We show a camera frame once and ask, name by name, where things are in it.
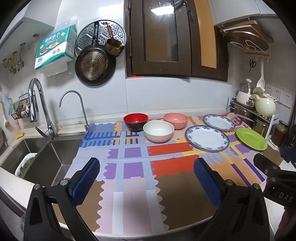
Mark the stainless steel sink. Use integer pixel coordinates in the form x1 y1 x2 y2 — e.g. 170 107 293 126
0 137 86 186

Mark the pink bowl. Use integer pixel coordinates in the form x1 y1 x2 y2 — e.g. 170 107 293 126
164 113 189 130

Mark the black pan with perforated base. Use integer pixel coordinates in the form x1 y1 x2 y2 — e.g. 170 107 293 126
75 21 116 87

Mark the cream kettle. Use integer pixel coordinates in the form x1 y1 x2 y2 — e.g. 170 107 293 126
248 88 277 117

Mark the colourful patterned mat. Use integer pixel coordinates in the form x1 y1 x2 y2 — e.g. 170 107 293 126
50 112 267 234

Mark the glass jar with dark lid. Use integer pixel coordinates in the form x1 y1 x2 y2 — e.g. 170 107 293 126
272 120 289 145

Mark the green plate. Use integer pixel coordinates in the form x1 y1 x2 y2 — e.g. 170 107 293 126
236 128 268 151

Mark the large steel pot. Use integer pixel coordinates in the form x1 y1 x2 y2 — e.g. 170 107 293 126
230 102 257 127

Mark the brass pot with wooden handle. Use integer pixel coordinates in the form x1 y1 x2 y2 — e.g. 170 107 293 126
102 22 125 57

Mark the red and black bowl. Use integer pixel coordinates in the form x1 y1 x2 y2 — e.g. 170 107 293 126
123 113 149 132

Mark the golden round lid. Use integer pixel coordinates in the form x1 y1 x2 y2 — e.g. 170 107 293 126
224 30 270 51

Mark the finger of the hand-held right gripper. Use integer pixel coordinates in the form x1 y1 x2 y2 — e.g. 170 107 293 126
253 153 281 183
280 146 296 164

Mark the chrome pull-down faucet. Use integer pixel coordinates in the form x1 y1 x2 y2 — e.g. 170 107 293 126
28 78 58 140

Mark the steel pot with lid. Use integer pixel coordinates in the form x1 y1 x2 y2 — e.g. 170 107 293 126
239 79 255 94
236 91 256 108

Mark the round perforated steamer tray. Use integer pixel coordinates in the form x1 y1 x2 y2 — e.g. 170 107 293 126
74 20 127 58

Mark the white wire wall rack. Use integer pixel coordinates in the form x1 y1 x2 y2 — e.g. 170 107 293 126
220 20 274 62

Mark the white basket with greens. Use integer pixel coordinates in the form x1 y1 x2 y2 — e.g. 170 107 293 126
15 153 38 178

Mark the white wall cabinet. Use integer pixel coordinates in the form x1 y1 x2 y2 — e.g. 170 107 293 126
209 0 264 26

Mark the brown framed window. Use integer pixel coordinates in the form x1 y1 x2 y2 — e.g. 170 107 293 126
124 0 229 81

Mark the thin gooseneck faucet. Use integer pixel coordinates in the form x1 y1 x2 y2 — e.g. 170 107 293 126
59 90 90 132

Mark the wooden cutting board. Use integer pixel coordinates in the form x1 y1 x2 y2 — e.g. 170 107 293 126
219 20 275 43

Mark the white ribbed bowl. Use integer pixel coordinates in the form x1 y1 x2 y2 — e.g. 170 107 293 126
143 121 175 143

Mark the blue floral white plate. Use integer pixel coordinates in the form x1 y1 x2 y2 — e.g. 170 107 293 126
185 125 230 153
203 114 236 131

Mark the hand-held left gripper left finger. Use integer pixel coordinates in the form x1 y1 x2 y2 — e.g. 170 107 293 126
23 157 101 241

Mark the white ladle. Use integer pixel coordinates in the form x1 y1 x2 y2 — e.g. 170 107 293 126
256 59 265 88

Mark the white shelf rack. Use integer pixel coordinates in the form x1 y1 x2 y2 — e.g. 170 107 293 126
228 95 279 141

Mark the black wire basket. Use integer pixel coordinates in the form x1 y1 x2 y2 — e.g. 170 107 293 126
11 93 38 120

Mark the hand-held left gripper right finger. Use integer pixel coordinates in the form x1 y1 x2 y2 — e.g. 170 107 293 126
194 158 271 241

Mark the paper towel pack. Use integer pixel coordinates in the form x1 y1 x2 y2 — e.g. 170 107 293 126
34 20 77 77

